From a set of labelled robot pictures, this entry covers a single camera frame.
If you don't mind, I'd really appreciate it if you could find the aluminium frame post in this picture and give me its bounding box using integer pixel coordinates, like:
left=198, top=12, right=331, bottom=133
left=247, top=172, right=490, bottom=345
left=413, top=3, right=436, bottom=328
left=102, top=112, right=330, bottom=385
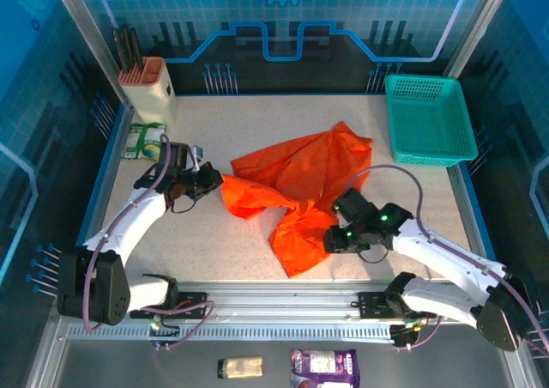
left=443, top=0, right=518, bottom=80
left=45, top=0, right=132, bottom=106

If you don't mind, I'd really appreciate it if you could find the black knife handle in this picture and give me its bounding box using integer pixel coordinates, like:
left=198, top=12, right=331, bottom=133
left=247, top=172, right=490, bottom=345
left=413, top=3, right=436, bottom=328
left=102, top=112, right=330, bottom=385
left=121, top=25, right=136, bottom=70
left=113, top=27, right=128, bottom=71

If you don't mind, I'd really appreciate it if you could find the slotted aluminium cable duct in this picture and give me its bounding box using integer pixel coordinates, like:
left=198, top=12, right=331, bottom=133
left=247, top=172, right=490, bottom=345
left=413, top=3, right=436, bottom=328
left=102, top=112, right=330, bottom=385
left=67, top=325, right=394, bottom=343

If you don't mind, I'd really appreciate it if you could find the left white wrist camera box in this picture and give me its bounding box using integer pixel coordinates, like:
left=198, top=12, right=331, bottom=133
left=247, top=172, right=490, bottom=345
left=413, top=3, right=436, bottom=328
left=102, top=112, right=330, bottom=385
left=188, top=145, right=206, bottom=173

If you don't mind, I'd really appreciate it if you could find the purple snack packet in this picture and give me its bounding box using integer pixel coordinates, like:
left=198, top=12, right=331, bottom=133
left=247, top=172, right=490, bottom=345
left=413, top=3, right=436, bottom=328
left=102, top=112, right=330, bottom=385
left=290, top=348, right=360, bottom=388

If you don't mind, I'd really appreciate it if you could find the arm base connector board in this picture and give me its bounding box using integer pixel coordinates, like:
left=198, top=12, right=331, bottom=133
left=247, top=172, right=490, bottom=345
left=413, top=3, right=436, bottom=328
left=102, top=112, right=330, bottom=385
left=148, top=314, right=181, bottom=350
left=389, top=317, right=428, bottom=350

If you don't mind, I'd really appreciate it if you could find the teal plastic basket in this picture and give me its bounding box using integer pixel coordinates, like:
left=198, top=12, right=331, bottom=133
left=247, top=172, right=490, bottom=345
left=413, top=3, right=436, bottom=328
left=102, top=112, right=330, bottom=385
left=384, top=74, right=480, bottom=169

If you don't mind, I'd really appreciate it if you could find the small yellowish bottle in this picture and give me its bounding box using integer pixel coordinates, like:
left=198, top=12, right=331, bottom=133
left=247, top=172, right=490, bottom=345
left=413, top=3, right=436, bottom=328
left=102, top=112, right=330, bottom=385
left=217, top=355, right=264, bottom=379

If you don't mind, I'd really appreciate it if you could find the green snack packet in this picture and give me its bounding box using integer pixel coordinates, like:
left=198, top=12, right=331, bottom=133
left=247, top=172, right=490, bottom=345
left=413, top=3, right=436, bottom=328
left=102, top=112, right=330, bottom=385
left=119, top=122, right=167, bottom=162

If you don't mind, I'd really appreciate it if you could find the orange t-shirt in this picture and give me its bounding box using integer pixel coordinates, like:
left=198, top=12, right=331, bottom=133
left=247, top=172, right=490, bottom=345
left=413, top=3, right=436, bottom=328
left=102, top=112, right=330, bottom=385
left=220, top=120, right=374, bottom=278

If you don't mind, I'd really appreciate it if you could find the aluminium frame beam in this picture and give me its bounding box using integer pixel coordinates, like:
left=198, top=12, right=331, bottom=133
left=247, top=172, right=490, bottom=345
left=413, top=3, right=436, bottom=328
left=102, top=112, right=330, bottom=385
left=53, top=281, right=514, bottom=320

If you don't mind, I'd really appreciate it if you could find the cream knife block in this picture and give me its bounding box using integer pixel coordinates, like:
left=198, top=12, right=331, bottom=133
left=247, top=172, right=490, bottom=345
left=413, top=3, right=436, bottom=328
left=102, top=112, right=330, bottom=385
left=118, top=56, right=179, bottom=127

